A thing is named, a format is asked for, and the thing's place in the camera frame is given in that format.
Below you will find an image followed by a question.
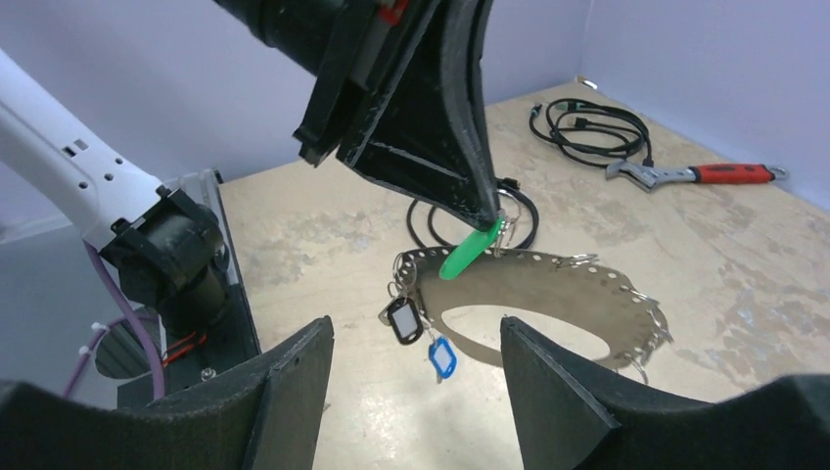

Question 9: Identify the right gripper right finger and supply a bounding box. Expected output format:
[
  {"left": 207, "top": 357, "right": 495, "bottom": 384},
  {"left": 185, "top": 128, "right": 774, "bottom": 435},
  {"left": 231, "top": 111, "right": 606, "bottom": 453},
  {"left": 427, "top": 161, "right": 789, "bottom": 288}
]
[{"left": 500, "top": 316, "right": 829, "bottom": 469}]

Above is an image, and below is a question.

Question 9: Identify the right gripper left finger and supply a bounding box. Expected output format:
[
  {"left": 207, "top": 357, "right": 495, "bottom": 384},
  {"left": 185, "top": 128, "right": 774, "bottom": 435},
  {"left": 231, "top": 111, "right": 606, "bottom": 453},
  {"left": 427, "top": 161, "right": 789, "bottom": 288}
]
[{"left": 1, "top": 316, "right": 334, "bottom": 469}]

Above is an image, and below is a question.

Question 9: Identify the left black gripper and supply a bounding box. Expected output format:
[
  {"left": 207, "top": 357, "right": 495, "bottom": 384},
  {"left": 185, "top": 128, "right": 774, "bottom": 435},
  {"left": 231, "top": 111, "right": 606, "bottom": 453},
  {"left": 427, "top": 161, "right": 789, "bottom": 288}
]
[{"left": 292, "top": 1, "right": 499, "bottom": 230}]

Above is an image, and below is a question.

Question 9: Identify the small green key tag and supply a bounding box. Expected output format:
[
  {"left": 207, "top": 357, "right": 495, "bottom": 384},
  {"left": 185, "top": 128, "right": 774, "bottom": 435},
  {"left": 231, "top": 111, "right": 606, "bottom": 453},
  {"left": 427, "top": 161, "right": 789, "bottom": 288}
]
[{"left": 438, "top": 217, "right": 509, "bottom": 280}]

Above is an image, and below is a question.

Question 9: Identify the blue key tag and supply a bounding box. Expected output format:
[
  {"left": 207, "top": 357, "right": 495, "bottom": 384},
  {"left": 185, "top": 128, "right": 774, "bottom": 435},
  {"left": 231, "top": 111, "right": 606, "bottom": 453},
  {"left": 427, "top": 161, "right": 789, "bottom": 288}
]
[{"left": 428, "top": 336, "right": 458, "bottom": 381}]

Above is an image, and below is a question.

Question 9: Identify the black key tag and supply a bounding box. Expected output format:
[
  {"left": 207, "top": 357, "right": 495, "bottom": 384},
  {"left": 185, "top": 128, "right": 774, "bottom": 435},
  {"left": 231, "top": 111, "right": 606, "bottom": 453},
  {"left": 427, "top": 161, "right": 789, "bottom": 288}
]
[{"left": 379, "top": 297, "right": 424, "bottom": 346}]

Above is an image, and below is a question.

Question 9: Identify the coiled black cable near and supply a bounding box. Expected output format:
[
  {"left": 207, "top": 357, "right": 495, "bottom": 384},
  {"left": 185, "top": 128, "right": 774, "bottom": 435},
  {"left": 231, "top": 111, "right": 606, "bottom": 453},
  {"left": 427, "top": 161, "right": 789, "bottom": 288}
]
[{"left": 406, "top": 178, "right": 541, "bottom": 253}]

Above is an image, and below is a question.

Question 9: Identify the coiled black cable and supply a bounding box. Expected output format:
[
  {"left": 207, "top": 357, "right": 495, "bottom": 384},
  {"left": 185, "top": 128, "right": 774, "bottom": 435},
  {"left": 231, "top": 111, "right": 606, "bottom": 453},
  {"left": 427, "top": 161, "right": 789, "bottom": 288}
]
[
  {"left": 528, "top": 97, "right": 656, "bottom": 170},
  {"left": 406, "top": 178, "right": 541, "bottom": 253}
]

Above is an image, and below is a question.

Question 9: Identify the coiled black cable far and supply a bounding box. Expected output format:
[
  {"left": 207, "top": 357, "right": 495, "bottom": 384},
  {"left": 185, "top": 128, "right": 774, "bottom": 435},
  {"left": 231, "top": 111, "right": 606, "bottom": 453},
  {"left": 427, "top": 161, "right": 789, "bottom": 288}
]
[{"left": 528, "top": 97, "right": 656, "bottom": 170}]

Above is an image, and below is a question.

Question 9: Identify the red handled adjustable wrench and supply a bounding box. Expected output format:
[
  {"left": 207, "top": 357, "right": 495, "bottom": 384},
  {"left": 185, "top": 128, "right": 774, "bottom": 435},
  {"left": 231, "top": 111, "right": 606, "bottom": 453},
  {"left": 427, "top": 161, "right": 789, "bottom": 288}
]
[{"left": 605, "top": 161, "right": 790, "bottom": 193}]

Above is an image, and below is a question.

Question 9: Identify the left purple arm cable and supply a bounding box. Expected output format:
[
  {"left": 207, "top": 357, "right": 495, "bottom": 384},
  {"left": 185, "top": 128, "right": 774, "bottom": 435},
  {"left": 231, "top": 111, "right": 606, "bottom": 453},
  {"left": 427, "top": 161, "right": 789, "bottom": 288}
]
[{"left": 61, "top": 240, "right": 166, "bottom": 402}]

